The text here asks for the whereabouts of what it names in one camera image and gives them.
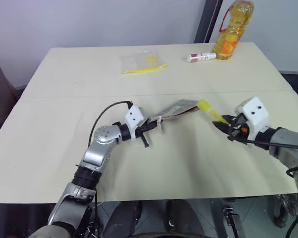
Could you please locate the small white spray bottle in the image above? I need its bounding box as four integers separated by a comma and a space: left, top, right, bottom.
187, 51, 217, 63

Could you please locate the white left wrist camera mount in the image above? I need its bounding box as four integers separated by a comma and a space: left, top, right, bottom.
125, 105, 147, 141

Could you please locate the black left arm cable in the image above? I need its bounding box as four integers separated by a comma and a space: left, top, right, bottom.
89, 100, 133, 149

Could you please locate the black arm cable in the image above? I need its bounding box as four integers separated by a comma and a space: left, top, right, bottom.
228, 137, 298, 178
89, 100, 133, 149

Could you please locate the yellow highlighter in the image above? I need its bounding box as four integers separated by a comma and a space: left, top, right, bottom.
197, 99, 232, 127

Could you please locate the dark vertical post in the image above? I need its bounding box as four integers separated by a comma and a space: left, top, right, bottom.
193, 0, 224, 43

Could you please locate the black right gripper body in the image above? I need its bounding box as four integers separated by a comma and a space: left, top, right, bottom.
227, 113, 250, 143

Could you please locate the grid pattern zip pouch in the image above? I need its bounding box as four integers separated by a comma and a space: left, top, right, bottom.
150, 99, 202, 134

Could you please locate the clear yellow-zip plastic bag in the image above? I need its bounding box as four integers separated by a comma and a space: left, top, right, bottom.
120, 48, 169, 75

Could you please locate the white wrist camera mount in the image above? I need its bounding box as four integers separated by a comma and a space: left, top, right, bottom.
125, 105, 147, 141
234, 96, 270, 141

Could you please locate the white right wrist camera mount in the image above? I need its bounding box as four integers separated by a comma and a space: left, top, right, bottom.
234, 96, 270, 141

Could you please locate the black metal bracket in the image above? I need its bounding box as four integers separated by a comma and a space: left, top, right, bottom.
221, 205, 247, 238

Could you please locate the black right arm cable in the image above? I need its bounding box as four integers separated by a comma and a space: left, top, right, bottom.
228, 137, 298, 178

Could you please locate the large cooking oil bottle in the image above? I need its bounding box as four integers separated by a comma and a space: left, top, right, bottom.
214, 0, 255, 61

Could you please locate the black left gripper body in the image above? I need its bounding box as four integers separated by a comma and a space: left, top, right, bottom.
135, 124, 146, 140

